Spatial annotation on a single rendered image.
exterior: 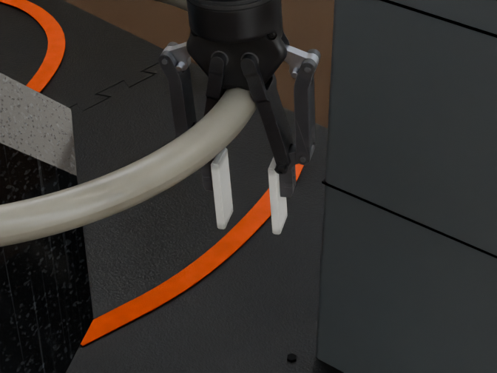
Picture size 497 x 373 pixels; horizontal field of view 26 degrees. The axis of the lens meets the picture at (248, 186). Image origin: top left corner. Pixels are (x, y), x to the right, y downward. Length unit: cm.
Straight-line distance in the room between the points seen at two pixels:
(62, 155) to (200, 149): 67
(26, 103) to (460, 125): 59
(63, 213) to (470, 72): 79
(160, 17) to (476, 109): 168
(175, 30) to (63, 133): 148
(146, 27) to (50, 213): 222
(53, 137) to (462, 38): 56
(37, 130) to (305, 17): 166
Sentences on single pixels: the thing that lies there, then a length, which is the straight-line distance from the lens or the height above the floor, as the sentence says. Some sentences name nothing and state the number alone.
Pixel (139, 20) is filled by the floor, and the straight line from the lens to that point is 302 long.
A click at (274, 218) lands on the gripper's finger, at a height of 81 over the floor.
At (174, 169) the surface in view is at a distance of 82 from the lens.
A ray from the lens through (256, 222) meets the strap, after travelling 222.
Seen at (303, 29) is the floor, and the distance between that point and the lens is 296.
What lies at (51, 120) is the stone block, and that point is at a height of 59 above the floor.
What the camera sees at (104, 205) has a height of 92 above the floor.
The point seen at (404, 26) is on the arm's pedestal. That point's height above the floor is 71.
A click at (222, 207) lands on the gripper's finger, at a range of 96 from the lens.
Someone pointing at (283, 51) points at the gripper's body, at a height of 97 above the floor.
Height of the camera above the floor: 140
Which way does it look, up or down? 36 degrees down
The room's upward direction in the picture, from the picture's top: straight up
